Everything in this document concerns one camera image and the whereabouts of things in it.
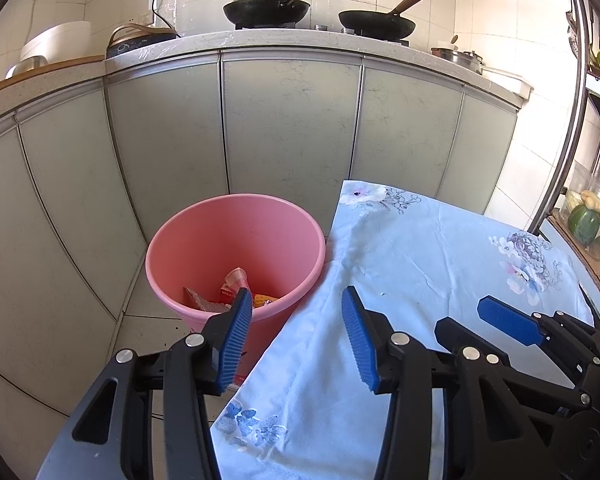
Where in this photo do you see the dark electric cooker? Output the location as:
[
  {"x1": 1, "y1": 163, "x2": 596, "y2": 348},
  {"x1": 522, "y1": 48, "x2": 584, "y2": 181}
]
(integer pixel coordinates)
[{"x1": 105, "y1": 25, "x2": 178, "y2": 60}]

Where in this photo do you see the grey kitchen cabinet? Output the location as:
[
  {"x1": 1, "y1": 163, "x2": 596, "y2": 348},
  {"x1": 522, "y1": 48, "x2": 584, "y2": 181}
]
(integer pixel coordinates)
[{"x1": 0, "y1": 30, "x2": 523, "y2": 461}]

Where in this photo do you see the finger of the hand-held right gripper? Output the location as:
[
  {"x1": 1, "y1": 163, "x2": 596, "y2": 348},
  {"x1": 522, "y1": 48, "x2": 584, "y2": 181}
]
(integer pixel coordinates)
[
  {"x1": 477, "y1": 296, "x2": 600, "y2": 387},
  {"x1": 434, "y1": 316, "x2": 595, "y2": 412}
]

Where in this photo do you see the silver mesh cloth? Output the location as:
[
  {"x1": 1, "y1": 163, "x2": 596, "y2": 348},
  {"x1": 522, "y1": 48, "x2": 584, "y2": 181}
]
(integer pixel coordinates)
[{"x1": 182, "y1": 286, "x2": 233, "y2": 314}]

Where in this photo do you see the metal shelf rack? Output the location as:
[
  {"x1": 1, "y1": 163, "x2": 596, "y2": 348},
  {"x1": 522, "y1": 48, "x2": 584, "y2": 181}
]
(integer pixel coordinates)
[{"x1": 527, "y1": 0, "x2": 600, "y2": 311}]

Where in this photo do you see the red and white carton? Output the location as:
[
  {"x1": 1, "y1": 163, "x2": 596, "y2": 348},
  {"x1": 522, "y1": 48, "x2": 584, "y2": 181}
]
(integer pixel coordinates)
[{"x1": 219, "y1": 267, "x2": 253, "y2": 306}]

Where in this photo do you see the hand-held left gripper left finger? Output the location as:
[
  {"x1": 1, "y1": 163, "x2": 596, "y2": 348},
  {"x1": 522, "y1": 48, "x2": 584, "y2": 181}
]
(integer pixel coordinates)
[{"x1": 71, "y1": 287, "x2": 254, "y2": 480}]

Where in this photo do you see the gas stove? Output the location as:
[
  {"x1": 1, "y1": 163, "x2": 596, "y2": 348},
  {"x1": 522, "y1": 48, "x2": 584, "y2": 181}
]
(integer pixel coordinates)
[{"x1": 234, "y1": 22, "x2": 411, "y2": 46}]

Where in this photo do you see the pink plastic bucket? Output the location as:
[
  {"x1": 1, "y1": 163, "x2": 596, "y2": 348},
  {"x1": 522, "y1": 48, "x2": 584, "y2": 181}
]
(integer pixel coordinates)
[{"x1": 145, "y1": 193, "x2": 327, "y2": 386}]

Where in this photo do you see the wooden countertop board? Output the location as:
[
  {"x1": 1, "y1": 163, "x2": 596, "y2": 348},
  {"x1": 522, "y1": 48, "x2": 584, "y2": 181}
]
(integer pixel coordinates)
[{"x1": 0, "y1": 55, "x2": 106, "y2": 102}]

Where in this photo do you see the steel pot with lid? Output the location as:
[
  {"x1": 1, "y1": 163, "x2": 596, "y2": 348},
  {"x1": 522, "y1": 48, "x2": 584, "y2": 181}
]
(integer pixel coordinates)
[{"x1": 452, "y1": 50, "x2": 484, "y2": 75}]

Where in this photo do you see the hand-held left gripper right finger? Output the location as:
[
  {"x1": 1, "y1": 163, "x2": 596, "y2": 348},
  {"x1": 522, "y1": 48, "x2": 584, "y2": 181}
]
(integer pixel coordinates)
[{"x1": 341, "y1": 286, "x2": 548, "y2": 480}]

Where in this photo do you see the light blue floral cloth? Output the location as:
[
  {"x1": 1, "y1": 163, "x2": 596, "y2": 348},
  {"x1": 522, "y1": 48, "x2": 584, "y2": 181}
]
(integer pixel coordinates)
[{"x1": 210, "y1": 180, "x2": 598, "y2": 480}]

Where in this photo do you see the black wok wooden handle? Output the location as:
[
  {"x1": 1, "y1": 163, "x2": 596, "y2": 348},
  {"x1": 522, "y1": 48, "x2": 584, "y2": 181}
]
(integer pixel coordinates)
[{"x1": 338, "y1": 0, "x2": 427, "y2": 41}]

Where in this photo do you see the steel bowl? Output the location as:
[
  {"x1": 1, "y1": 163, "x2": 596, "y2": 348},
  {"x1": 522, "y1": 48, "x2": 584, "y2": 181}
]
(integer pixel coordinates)
[{"x1": 5, "y1": 57, "x2": 48, "y2": 80}]

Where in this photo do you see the white rice cooker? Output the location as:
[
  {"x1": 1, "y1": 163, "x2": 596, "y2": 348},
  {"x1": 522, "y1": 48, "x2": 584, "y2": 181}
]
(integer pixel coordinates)
[{"x1": 20, "y1": 21, "x2": 92, "y2": 63}]

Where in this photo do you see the white plastic tray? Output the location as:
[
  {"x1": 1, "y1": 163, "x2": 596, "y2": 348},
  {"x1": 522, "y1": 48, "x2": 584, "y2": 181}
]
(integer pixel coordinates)
[{"x1": 482, "y1": 67, "x2": 535, "y2": 101}]

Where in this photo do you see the green squash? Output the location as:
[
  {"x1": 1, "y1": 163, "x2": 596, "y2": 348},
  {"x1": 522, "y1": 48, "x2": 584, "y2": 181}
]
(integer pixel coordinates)
[{"x1": 567, "y1": 205, "x2": 600, "y2": 247}]

